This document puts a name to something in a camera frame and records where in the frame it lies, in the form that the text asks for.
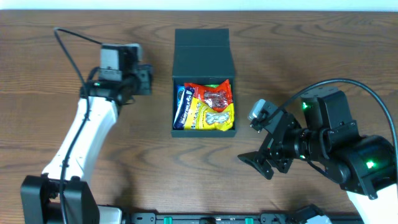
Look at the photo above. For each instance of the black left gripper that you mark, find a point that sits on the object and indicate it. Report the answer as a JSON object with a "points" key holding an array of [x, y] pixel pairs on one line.
{"points": [[145, 79]]}

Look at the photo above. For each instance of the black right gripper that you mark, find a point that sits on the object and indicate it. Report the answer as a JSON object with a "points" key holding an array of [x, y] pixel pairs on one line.
{"points": [[273, 149]]}

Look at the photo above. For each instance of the blue Oreo cookie pack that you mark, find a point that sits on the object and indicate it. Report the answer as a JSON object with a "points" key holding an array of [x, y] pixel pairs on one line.
{"points": [[179, 92]]}

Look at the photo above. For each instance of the Dairy Milk chocolate bar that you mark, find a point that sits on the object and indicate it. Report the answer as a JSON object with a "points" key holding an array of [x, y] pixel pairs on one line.
{"points": [[183, 108]]}

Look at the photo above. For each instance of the yellow Hacks candy bag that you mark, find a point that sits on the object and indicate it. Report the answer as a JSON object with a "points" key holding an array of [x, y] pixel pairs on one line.
{"points": [[202, 117]]}

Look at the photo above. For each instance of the red Hacks candy bag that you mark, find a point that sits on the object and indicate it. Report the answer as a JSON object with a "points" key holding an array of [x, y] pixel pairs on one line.
{"points": [[218, 98]]}

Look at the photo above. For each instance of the Haribo worms candy bag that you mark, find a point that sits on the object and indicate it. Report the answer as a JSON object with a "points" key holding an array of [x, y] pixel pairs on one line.
{"points": [[212, 86]]}

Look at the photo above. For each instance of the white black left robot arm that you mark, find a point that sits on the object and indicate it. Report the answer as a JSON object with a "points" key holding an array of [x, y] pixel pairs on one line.
{"points": [[62, 194]]}

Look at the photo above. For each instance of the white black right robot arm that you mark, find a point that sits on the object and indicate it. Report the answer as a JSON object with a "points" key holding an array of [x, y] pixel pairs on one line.
{"points": [[363, 166]]}

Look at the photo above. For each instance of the dark green gift box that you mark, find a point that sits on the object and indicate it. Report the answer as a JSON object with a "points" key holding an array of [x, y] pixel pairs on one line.
{"points": [[202, 56]]}

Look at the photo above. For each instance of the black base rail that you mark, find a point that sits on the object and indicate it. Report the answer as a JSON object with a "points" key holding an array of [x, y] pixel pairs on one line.
{"points": [[264, 218]]}

